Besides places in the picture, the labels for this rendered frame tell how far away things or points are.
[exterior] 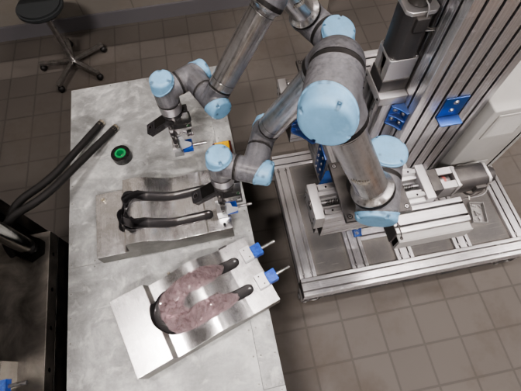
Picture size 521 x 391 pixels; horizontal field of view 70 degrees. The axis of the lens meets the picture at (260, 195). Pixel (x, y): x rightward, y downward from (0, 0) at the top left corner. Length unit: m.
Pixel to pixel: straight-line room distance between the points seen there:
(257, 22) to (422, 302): 1.78
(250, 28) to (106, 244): 0.90
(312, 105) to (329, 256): 1.44
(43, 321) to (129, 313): 0.37
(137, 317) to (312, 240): 1.09
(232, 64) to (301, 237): 1.18
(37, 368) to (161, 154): 0.90
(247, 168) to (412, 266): 1.31
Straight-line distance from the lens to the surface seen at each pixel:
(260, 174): 1.03
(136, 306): 1.33
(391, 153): 1.10
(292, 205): 2.12
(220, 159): 1.03
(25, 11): 3.07
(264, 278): 1.31
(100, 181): 1.69
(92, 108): 1.93
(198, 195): 1.23
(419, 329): 2.32
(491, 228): 2.41
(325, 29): 1.39
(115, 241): 1.48
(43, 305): 1.61
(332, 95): 0.69
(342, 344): 2.20
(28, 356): 1.60
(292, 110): 0.96
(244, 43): 1.10
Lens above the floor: 2.15
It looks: 64 degrees down
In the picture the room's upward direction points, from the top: 3 degrees counter-clockwise
